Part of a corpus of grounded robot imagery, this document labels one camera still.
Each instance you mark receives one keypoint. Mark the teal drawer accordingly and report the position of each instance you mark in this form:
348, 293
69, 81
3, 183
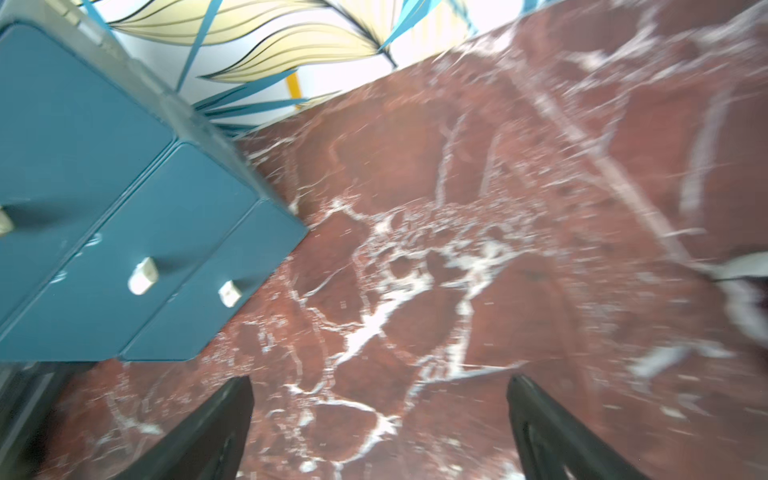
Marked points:
212, 295
71, 144
132, 264

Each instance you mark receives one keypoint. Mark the teal top drawer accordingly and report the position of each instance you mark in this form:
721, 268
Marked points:
71, 144

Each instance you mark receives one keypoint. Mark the teal three-drawer cabinet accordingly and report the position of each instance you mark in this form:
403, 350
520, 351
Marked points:
75, 31

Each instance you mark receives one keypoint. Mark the orange handled pliers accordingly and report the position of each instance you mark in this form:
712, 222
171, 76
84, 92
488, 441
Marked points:
748, 266

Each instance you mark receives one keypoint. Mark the teal bottom drawer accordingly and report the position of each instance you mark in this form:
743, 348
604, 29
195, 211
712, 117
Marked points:
212, 295

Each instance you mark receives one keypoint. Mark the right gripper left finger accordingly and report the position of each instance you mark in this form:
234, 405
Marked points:
208, 444

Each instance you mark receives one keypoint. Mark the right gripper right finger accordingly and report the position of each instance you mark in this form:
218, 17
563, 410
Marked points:
554, 444

